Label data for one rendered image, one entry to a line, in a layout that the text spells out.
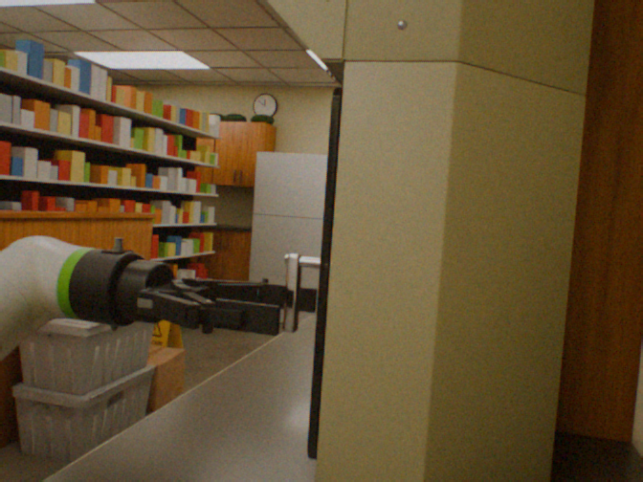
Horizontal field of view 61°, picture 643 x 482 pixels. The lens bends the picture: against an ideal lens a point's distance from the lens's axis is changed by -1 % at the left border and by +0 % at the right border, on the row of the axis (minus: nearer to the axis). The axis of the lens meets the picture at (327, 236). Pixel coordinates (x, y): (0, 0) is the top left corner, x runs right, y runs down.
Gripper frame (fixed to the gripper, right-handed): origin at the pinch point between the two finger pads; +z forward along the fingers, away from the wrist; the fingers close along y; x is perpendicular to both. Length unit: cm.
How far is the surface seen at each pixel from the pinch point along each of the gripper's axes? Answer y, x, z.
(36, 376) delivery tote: 150, 77, -170
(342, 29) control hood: -5.2, -29.7, 5.1
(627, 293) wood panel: 32, -2, 43
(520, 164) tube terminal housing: 1.8, -17.7, 23.6
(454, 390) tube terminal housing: -3.0, 5.7, 18.9
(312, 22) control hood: -5.1, -30.5, 2.0
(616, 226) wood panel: 32, -12, 40
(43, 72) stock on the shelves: 223, -82, -241
